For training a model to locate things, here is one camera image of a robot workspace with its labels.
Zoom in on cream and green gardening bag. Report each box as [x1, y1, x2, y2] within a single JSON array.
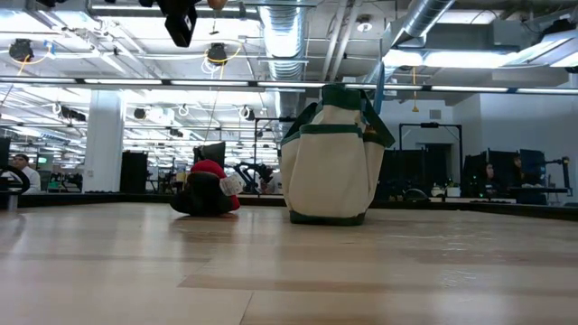
[[279, 83, 396, 228]]

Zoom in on ceiling light strip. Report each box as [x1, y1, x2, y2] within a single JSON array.
[[0, 77, 578, 96]]

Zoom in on white pillar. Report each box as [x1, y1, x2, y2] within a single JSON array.
[[81, 92, 126, 194]]

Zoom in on black cabinet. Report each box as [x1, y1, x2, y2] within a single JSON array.
[[119, 151, 149, 195]]

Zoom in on person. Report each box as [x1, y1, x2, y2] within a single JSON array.
[[477, 162, 500, 199], [11, 153, 42, 195], [508, 153, 532, 187]]

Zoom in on black curved tube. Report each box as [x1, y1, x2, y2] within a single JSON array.
[[0, 164, 31, 195]]

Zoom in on background dark monitors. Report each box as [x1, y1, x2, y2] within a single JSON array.
[[462, 148, 548, 196]]

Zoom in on black ceiling cord reel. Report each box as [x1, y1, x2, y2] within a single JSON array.
[[206, 42, 229, 68], [8, 38, 35, 63]]

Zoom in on silver ceiling duct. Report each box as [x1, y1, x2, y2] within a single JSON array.
[[258, 0, 309, 119], [360, 0, 457, 86]]

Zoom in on black rack frame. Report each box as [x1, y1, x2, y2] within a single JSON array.
[[398, 122, 464, 200]]

